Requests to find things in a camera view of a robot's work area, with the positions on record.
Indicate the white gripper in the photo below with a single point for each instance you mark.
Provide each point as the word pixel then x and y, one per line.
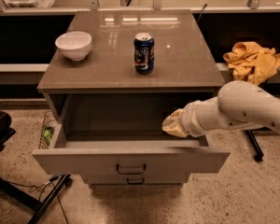
pixel 188 119

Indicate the grey top drawer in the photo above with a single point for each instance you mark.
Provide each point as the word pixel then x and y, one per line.
pixel 120 134

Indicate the grey drawer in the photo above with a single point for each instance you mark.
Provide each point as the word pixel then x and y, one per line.
pixel 154 179
pixel 120 134

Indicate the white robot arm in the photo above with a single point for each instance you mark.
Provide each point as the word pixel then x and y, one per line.
pixel 238 105

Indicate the grey bottom drawer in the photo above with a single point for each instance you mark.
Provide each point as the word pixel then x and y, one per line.
pixel 154 179

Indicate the blue soda can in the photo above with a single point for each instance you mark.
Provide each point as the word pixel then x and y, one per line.
pixel 144 53

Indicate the black stand leg right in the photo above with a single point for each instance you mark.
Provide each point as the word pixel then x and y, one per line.
pixel 253 141

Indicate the yellow crumpled cloth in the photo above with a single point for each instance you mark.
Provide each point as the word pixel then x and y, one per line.
pixel 251 62

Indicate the green item in basket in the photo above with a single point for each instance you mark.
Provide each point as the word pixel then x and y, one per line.
pixel 47 134

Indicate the white ceramic bowl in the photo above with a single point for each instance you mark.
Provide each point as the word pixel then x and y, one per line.
pixel 74 45

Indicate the black chair seat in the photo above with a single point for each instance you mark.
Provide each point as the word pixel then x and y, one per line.
pixel 0 125

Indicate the wire mesh basket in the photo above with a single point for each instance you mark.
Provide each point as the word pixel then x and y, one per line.
pixel 48 121

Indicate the black stand frame left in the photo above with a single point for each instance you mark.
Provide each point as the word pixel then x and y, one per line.
pixel 48 192

